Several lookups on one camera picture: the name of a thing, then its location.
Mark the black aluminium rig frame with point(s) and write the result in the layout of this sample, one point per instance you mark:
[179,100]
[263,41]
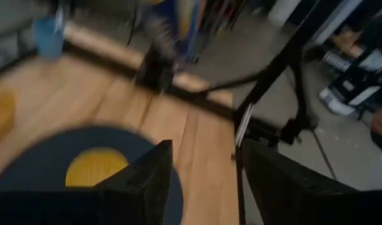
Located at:
[272,68]

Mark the light blue cup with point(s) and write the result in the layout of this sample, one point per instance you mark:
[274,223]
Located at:
[48,40]

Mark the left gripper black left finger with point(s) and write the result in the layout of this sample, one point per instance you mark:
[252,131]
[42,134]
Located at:
[147,187]

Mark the round dark woven placemat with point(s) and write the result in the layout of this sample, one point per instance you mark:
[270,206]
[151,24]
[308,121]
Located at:
[37,162]

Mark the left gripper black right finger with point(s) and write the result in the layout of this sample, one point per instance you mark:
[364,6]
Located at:
[287,193]

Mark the blue patterned ceramic bowl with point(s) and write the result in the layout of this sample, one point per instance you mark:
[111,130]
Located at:
[93,168]

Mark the yellow plastic bin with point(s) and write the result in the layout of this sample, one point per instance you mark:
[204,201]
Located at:
[1,115]

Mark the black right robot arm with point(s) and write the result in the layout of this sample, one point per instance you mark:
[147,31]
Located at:
[156,62]

